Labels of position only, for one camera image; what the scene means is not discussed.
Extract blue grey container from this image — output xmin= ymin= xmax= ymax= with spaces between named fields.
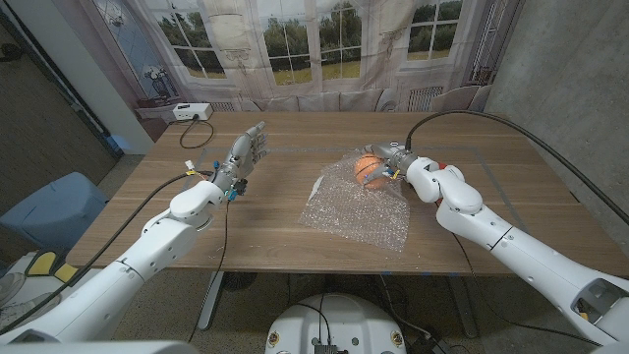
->
xmin=0 ymin=171 xmax=109 ymax=252

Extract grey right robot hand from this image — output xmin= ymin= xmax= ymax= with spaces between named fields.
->
xmin=362 ymin=142 xmax=420 ymax=188

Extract yellow black pad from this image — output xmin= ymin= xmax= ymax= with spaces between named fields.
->
xmin=25 ymin=249 xmax=59 ymax=277

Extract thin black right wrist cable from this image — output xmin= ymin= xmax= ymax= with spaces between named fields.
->
xmin=449 ymin=231 xmax=603 ymax=348

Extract grey sneaker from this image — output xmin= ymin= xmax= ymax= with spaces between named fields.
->
xmin=0 ymin=271 xmax=27 ymax=301
xmin=0 ymin=292 xmax=63 ymax=330

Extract black torso cable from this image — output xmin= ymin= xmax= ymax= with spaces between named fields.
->
xmin=294 ymin=293 xmax=331 ymax=345

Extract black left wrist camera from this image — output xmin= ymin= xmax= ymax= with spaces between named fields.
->
xmin=226 ymin=177 xmax=250 ymax=203

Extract thin black left wrist cable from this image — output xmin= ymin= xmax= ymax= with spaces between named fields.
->
xmin=195 ymin=199 xmax=231 ymax=331

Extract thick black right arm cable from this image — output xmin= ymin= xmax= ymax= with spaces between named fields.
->
xmin=404 ymin=109 xmax=629 ymax=226

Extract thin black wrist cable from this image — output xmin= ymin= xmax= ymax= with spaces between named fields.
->
xmin=449 ymin=231 xmax=603 ymax=348
xmin=195 ymin=199 xmax=231 ymax=331

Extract small orange basketball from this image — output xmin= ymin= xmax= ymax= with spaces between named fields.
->
xmin=353 ymin=153 xmax=392 ymax=191

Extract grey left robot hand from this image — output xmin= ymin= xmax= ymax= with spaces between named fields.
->
xmin=211 ymin=121 xmax=270 ymax=193

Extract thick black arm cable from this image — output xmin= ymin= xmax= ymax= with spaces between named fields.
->
xmin=404 ymin=109 xmax=629 ymax=226
xmin=0 ymin=169 xmax=217 ymax=335

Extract grey table leg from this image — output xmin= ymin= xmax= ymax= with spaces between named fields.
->
xmin=198 ymin=270 xmax=226 ymax=330
xmin=446 ymin=274 xmax=479 ymax=339

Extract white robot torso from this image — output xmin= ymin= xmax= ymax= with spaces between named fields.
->
xmin=263 ymin=293 xmax=408 ymax=354

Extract white power strip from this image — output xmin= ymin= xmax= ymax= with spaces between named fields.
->
xmin=171 ymin=102 xmax=214 ymax=122

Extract black round floor device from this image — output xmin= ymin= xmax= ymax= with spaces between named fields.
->
xmin=225 ymin=271 xmax=259 ymax=291

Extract clear bubble wrap sheet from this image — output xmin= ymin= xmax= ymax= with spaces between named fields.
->
xmin=298 ymin=149 xmax=412 ymax=253

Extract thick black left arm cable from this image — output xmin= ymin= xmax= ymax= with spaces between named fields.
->
xmin=0 ymin=169 xmax=217 ymax=335

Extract printed window backdrop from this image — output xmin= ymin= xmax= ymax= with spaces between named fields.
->
xmin=51 ymin=0 xmax=525 ymax=115

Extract black power cable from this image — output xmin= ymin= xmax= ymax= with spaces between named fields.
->
xmin=178 ymin=117 xmax=216 ymax=150

